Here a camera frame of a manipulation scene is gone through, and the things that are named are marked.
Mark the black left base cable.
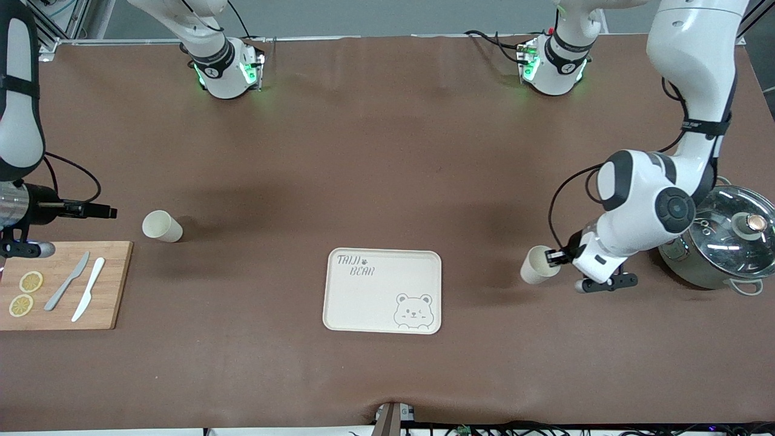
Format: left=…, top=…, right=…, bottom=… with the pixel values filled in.
left=465, top=29, right=546, bottom=66

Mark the black base cable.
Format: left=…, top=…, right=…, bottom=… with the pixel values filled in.
left=227, top=0, right=276, bottom=43
left=465, top=29, right=546, bottom=66

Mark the white plastic knife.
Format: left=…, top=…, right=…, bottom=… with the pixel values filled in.
left=71, top=257, right=106, bottom=322

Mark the white IKEA cup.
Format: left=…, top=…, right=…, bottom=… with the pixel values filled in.
left=142, top=210, right=183, bottom=243
left=520, top=245, right=562, bottom=285

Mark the cream bear print tray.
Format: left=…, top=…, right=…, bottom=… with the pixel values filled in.
left=323, top=248, right=443, bottom=335

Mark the grey plastic knife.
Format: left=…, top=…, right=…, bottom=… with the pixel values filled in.
left=44, top=251, right=91, bottom=312

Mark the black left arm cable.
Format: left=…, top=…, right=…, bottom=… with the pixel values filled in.
left=548, top=76, right=736, bottom=252

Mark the aluminium frame profile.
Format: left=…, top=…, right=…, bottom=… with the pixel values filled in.
left=27, top=0, right=91, bottom=61

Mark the glass pot lid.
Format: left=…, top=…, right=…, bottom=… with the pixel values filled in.
left=690, top=185, right=775, bottom=279

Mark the wooden cutting board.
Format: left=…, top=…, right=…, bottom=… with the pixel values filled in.
left=0, top=241, right=133, bottom=331

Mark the black right base cable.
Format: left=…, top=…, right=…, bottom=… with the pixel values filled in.
left=227, top=0, right=276, bottom=43

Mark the grey-green electric pot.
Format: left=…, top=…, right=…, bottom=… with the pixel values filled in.
left=657, top=176, right=775, bottom=296

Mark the metal table bracket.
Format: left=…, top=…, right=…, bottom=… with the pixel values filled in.
left=375, top=401, right=415, bottom=436

